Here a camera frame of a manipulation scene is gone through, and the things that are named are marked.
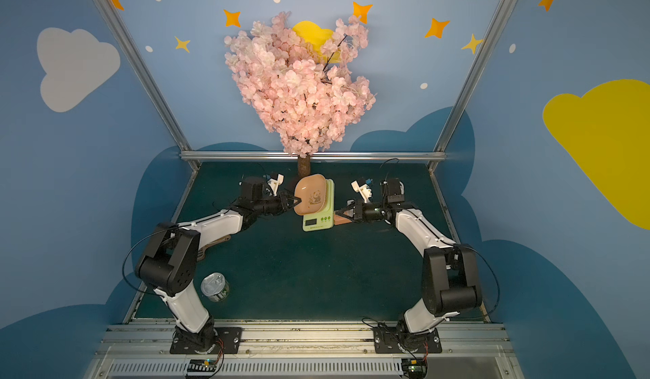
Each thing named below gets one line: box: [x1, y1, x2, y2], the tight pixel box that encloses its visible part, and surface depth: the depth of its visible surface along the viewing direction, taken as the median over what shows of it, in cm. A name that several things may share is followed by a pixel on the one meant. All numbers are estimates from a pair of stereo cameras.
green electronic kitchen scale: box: [302, 178, 336, 232], surface depth 88 cm
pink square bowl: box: [293, 173, 327, 216], surface depth 92 cm
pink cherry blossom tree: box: [224, 11, 375, 176], surface depth 75 cm
